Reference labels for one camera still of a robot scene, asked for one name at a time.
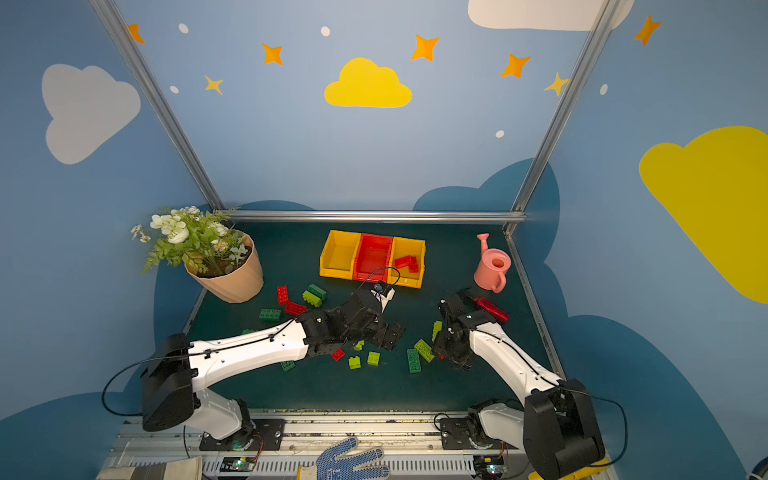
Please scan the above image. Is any long lime lego diagonal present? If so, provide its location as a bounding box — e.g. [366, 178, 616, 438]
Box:
[414, 339, 435, 363]

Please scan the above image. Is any red lego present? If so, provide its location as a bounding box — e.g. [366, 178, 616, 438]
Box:
[285, 302, 307, 316]

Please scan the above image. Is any long red lego brick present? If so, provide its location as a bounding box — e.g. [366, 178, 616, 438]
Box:
[276, 285, 290, 306]

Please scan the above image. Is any dark green lego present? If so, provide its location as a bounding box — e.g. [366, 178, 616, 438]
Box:
[259, 308, 282, 321]
[406, 349, 422, 374]

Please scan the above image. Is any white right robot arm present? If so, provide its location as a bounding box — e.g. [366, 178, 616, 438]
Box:
[432, 294, 606, 479]

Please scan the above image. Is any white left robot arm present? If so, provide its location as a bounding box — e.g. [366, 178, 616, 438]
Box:
[140, 282, 403, 442]

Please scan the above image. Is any red spray bottle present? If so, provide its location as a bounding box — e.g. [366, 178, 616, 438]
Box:
[459, 290, 510, 325]

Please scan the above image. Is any dark green lego bottom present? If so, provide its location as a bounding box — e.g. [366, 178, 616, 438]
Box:
[406, 349, 422, 374]

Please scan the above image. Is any lime lego cube right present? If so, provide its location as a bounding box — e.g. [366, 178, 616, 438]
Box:
[367, 351, 380, 366]

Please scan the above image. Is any dark green lego brick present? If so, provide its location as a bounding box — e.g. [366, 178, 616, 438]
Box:
[307, 284, 327, 302]

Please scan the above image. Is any pink watering can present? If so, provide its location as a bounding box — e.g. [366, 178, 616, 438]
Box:
[473, 233, 512, 294]

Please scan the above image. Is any lime green lego brick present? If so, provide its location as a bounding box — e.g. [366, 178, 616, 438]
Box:
[302, 290, 323, 308]

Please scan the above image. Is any red middle storage bin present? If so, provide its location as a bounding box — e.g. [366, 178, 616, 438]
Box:
[353, 234, 393, 282]

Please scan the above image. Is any left yellow storage bin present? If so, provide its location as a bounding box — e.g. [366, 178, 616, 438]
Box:
[319, 230, 362, 280]

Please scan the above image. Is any yellow storage bin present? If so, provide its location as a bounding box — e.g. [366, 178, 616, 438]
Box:
[387, 237, 426, 289]
[319, 230, 362, 280]

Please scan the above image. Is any right yellow storage bin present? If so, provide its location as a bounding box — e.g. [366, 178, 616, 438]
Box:
[387, 237, 426, 289]

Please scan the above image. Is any blue dotted work glove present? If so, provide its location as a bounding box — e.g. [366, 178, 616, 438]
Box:
[315, 437, 390, 480]

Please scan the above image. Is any right green circuit board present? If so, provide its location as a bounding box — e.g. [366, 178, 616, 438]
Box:
[472, 456, 508, 480]

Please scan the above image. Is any green circuit board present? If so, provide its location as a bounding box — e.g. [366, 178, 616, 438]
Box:
[219, 457, 256, 473]
[472, 456, 508, 480]

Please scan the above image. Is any yellow plastic scoop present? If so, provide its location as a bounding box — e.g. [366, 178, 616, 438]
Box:
[527, 459, 610, 480]

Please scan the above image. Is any artificial white flower plant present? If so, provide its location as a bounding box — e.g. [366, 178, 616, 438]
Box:
[130, 206, 254, 278]

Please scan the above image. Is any left green circuit board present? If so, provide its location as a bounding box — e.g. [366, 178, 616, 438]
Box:
[219, 457, 256, 473]

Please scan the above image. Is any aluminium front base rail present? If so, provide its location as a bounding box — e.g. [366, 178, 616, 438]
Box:
[95, 410, 619, 480]

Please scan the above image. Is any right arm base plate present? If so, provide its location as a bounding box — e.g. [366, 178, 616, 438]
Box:
[433, 415, 523, 450]

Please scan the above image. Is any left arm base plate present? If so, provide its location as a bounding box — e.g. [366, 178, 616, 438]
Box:
[199, 419, 286, 453]

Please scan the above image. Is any right aluminium frame post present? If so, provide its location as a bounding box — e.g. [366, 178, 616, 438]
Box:
[510, 0, 621, 223]

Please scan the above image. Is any aluminium frame post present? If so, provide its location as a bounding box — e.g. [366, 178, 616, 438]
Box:
[510, 0, 621, 223]
[89, 0, 225, 210]

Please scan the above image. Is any left aluminium frame post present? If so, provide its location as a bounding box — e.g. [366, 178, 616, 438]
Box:
[89, 0, 225, 210]

